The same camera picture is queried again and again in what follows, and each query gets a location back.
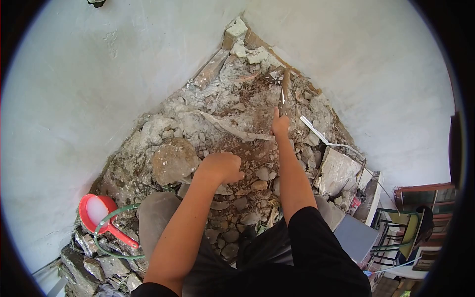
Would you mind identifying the person's left hand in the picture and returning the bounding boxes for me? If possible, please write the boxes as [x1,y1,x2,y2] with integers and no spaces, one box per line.
[195,151,246,186]

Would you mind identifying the person's right hand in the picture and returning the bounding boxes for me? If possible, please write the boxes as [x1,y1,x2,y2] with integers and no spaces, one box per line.
[270,107,291,138]

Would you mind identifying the person's left fingers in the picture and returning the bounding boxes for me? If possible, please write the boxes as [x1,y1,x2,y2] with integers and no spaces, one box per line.
[222,154,246,185]

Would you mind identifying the wooden handled hoe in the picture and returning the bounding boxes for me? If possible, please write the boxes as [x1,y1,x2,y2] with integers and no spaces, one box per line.
[264,67,294,118]

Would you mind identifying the pile of rubble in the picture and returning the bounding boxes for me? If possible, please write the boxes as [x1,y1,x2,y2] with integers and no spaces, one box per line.
[59,17,375,297]

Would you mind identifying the large round stone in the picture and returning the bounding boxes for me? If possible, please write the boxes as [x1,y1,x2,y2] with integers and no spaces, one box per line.
[151,137,201,186]

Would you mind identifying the flat grey stone slab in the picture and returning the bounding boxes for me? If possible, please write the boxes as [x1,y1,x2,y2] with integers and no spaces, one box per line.
[318,147,363,197]

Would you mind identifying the wooden plank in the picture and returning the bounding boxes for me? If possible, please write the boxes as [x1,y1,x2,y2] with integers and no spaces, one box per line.
[191,48,231,90]

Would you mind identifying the white plaster block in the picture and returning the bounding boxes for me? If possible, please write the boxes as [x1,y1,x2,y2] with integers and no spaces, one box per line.
[222,17,248,50]

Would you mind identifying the person's body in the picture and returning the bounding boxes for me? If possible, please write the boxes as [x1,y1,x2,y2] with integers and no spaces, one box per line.
[131,206,372,297]

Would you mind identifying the white trough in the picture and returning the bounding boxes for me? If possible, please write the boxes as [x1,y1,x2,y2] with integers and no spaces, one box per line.
[353,171,384,227]

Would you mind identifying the grey blue board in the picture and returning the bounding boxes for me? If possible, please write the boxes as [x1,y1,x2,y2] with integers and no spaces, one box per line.
[333,214,380,265]

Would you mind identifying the red plastic scoop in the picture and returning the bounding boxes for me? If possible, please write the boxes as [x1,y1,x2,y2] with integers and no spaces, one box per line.
[78,193,140,249]

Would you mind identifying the green metal chair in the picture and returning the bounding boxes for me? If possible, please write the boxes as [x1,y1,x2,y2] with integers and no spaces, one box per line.
[369,207,435,266]

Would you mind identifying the wooden cabinet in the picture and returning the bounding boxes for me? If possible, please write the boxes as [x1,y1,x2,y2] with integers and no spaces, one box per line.
[393,183,458,272]

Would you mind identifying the white strap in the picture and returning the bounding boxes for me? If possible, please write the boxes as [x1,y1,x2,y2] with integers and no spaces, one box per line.
[299,115,366,161]

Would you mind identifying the green hose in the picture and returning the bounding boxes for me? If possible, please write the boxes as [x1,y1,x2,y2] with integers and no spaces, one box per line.
[93,203,146,260]

